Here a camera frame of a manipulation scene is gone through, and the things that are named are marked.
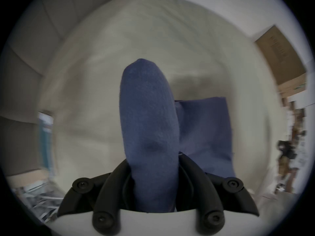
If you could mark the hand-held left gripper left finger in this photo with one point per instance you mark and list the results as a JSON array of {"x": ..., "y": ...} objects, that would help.
[{"x": 105, "y": 193}]

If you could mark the bed with beige sheet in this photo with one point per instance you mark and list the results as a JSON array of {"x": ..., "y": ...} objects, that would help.
[{"x": 137, "y": 45}]

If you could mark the dark blue garment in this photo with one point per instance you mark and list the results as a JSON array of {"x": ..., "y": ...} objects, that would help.
[{"x": 150, "y": 141}]

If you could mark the brown cardboard carton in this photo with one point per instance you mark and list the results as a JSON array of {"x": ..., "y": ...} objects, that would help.
[{"x": 283, "y": 55}]

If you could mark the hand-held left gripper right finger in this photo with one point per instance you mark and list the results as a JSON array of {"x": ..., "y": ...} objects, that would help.
[{"x": 209, "y": 195}]

